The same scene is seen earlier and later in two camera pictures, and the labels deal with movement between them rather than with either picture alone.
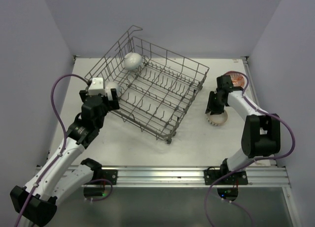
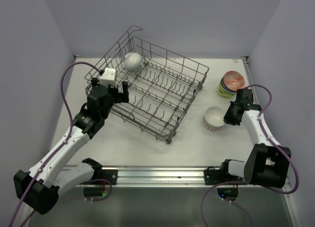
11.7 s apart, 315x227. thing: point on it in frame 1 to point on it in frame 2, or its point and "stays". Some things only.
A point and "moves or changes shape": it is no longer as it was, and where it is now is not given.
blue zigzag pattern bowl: (238, 79) moves or changes shape
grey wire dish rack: (156, 87) stays
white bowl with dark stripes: (217, 119) moves or changes shape
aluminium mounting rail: (259, 176) stays
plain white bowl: (133, 61) stays
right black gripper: (211, 107) to (228, 118)
